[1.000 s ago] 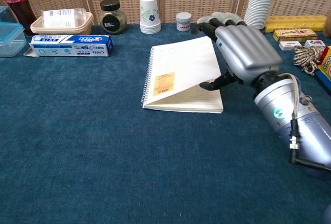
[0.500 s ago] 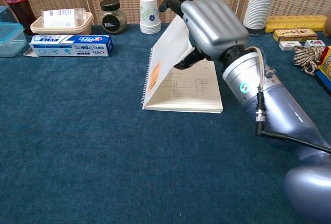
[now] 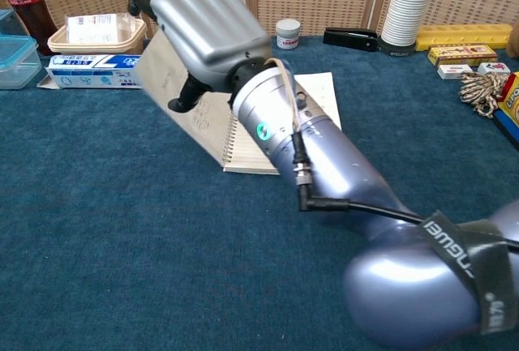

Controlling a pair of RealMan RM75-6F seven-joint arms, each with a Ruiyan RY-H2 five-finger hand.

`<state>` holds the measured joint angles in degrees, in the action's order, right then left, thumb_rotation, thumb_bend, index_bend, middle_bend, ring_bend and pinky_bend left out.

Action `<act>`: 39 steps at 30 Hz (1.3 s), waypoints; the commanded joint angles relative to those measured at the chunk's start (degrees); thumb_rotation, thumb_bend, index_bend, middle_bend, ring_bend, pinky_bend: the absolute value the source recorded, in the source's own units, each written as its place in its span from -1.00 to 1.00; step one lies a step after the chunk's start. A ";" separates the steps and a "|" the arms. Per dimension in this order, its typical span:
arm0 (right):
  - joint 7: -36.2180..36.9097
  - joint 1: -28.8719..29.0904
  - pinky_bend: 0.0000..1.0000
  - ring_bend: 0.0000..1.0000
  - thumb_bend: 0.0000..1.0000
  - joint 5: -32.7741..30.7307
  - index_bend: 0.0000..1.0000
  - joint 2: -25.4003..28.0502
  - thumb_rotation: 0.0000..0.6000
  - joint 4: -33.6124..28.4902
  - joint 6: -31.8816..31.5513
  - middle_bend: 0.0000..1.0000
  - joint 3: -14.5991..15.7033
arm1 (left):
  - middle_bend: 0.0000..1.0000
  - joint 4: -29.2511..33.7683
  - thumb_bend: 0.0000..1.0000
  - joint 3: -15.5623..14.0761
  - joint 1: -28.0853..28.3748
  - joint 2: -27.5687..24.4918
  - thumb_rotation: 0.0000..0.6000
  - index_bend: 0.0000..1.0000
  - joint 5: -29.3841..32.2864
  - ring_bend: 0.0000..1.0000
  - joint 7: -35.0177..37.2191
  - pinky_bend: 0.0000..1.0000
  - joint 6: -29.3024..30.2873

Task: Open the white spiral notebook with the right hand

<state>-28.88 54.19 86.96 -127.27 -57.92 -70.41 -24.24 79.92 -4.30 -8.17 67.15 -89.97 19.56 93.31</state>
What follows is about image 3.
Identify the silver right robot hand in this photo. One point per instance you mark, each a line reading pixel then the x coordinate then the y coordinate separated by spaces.
pixel 211 31

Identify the white spiral notebook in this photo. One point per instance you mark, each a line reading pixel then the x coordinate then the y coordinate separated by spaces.
pixel 243 152

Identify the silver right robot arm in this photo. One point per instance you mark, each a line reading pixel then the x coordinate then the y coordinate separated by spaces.
pixel 344 164

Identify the small white round jar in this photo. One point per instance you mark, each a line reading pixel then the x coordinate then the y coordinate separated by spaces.
pixel 288 35

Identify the white labelled plastic packet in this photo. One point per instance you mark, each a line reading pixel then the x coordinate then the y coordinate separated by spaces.
pixel 97 26

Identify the beige plastic tray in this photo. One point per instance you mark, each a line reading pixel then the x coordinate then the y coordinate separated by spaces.
pixel 97 45

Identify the blue white toothpaste box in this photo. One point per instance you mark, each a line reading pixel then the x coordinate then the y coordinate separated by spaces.
pixel 93 71

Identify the black stapler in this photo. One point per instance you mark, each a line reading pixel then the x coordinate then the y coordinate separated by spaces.
pixel 350 38

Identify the cola bottle red cap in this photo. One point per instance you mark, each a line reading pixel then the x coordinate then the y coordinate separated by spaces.
pixel 28 6

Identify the black cup stack base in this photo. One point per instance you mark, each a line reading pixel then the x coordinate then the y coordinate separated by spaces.
pixel 395 50

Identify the clear container blue lid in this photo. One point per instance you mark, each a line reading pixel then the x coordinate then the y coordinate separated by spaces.
pixel 18 63

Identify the tall paper cup stack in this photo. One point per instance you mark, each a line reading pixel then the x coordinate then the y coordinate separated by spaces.
pixel 409 10

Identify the blue carpet table cover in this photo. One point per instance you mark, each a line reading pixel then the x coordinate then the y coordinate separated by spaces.
pixel 121 213

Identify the small white red-label box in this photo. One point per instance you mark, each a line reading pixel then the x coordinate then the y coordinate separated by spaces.
pixel 455 72

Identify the yellow block with holes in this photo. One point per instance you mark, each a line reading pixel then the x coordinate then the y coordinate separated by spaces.
pixel 462 37

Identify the yellow red card box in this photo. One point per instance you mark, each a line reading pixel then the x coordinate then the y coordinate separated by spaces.
pixel 462 55

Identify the white mahjong tile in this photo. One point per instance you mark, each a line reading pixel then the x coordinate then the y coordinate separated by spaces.
pixel 494 68

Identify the brown plush toy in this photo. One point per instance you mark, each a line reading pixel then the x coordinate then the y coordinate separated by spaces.
pixel 515 41

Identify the yellow biscuit pack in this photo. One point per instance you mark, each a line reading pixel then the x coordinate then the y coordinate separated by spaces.
pixel 511 99

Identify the blue plastic board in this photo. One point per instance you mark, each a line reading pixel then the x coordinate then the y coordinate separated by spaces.
pixel 509 128

